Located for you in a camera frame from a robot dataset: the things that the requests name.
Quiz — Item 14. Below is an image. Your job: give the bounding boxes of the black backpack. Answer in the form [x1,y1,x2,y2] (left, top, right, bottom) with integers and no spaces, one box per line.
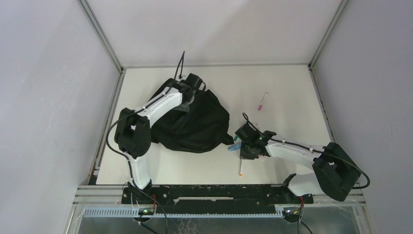
[151,90,234,154]

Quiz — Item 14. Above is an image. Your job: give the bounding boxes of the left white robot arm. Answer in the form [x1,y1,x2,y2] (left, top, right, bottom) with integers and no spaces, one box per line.
[113,73,206,203]

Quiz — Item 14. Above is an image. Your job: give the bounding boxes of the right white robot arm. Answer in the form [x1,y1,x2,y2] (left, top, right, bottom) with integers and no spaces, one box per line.
[235,122,371,203]

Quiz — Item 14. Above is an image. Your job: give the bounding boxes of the orange capped white marker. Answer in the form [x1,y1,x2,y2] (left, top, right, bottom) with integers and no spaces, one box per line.
[238,159,244,176]

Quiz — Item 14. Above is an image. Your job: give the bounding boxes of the pink capped white marker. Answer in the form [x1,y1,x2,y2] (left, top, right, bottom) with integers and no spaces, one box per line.
[258,92,268,111]

